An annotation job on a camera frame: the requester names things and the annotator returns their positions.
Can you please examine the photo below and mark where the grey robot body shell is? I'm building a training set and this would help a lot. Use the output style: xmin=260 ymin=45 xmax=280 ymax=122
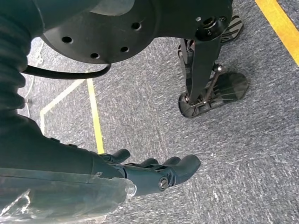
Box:
xmin=32 ymin=0 xmax=135 ymax=35

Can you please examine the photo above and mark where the black robot right foot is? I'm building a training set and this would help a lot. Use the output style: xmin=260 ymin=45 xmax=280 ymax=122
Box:
xmin=177 ymin=71 xmax=250 ymax=119

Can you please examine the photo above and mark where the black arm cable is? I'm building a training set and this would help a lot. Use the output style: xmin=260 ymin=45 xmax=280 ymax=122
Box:
xmin=22 ymin=63 xmax=112 ymax=80

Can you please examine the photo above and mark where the pale yellow floor tape outline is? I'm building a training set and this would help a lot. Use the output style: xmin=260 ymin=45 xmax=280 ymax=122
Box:
xmin=39 ymin=78 xmax=85 ymax=136

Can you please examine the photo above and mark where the black robot right leg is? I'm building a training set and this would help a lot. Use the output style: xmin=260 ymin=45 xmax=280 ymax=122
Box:
xmin=40 ymin=0 xmax=234 ymax=105

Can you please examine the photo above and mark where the clear plastic film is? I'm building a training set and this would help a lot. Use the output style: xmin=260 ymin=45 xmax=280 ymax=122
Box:
xmin=0 ymin=168 xmax=137 ymax=224

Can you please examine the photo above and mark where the black robot left foot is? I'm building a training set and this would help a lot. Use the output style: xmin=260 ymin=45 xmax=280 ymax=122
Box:
xmin=219 ymin=14 xmax=244 ymax=44

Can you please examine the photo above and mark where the black robot foot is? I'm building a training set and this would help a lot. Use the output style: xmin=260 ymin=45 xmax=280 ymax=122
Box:
xmin=219 ymin=14 xmax=244 ymax=44
xmin=177 ymin=71 xmax=250 ymax=119

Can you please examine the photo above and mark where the yellow floor tape strip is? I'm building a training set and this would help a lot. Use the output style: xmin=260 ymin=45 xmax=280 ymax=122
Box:
xmin=86 ymin=78 xmax=105 ymax=154

